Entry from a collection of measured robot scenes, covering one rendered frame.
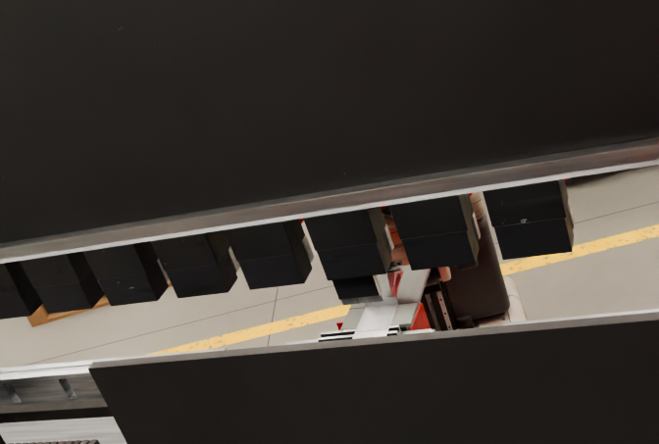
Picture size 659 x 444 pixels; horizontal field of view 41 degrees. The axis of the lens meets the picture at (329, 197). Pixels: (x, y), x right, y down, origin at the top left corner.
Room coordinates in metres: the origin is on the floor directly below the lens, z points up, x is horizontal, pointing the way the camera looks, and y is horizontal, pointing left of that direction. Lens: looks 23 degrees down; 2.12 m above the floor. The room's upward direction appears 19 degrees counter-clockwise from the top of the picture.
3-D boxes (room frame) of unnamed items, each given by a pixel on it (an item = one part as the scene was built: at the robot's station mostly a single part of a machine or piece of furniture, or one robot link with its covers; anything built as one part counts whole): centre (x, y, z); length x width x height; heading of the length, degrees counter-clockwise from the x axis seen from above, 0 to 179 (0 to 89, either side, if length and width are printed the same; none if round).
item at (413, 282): (1.90, -0.05, 1.00); 0.26 x 0.18 x 0.01; 155
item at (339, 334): (1.78, 0.04, 0.98); 0.20 x 0.03 x 0.03; 65
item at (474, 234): (1.67, -0.20, 1.26); 0.15 x 0.09 x 0.17; 65
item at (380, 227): (1.75, -0.02, 1.26); 0.15 x 0.09 x 0.17; 65
